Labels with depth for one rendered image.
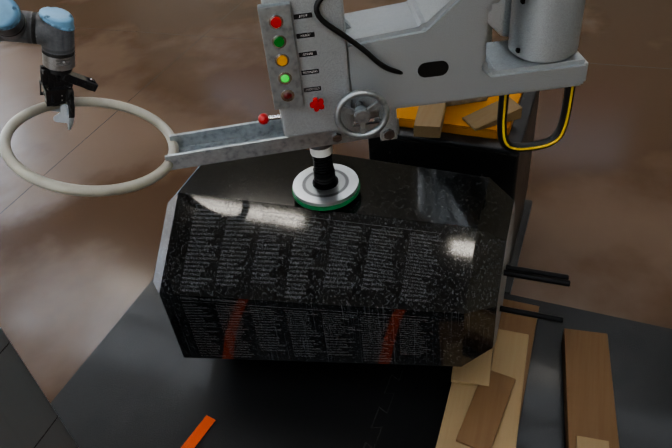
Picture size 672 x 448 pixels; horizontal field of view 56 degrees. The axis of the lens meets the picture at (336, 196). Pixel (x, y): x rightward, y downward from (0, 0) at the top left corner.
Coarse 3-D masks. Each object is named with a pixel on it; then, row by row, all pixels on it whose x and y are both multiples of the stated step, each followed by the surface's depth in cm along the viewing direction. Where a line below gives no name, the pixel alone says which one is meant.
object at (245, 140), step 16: (224, 128) 191; (240, 128) 191; (256, 128) 192; (272, 128) 192; (352, 128) 182; (368, 128) 182; (192, 144) 193; (208, 144) 192; (224, 144) 191; (240, 144) 182; (256, 144) 182; (272, 144) 183; (288, 144) 183; (304, 144) 184; (320, 144) 184; (176, 160) 183; (192, 160) 184; (208, 160) 184; (224, 160) 185
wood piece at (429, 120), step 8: (432, 104) 244; (440, 104) 244; (424, 112) 240; (432, 112) 240; (440, 112) 239; (416, 120) 236; (424, 120) 236; (432, 120) 235; (440, 120) 235; (416, 128) 234; (424, 128) 233; (432, 128) 232; (440, 128) 232; (416, 136) 236; (424, 136) 235; (432, 136) 235; (440, 136) 235
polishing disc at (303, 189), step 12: (312, 168) 207; (336, 168) 206; (348, 168) 205; (300, 180) 203; (312, 180) 202; (348, 180) 200; (300, 192) 198; (312, 192) 197; (324, 192) 197; (336, 192) 196; (348, 192) 195; (312, 204) 193; (324, 204) 192; (336, 204) 193
